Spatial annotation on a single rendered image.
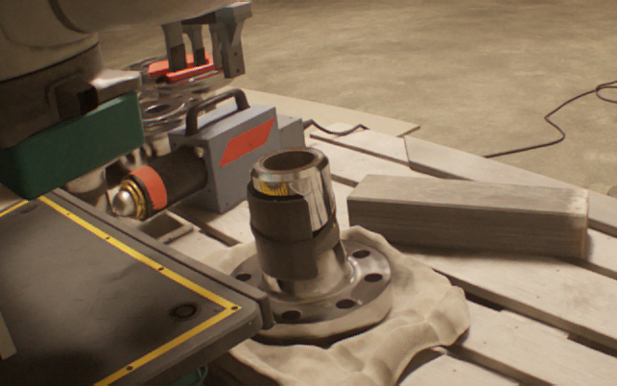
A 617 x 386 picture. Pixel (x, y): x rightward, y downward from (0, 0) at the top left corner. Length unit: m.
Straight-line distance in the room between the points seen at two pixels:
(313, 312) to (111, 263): 0.31
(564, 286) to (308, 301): 0.42
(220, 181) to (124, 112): 0.83
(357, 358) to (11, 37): 0.66
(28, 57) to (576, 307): 0.87
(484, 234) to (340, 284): 0.29
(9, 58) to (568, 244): 0.96
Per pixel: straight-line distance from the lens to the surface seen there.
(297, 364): 1.02
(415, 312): 1.10
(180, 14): 0.59
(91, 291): 0.99
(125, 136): 0.72
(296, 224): 1.05
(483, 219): 1.26
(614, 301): 1.16
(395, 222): 1.31
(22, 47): 0.68
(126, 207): 1.43
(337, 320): 1.06
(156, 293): 0.95
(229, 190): 1.55
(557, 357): 1.03
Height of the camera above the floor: 0.78
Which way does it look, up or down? 24 degrees down
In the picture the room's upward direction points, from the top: 7 degrees counter-clockwise
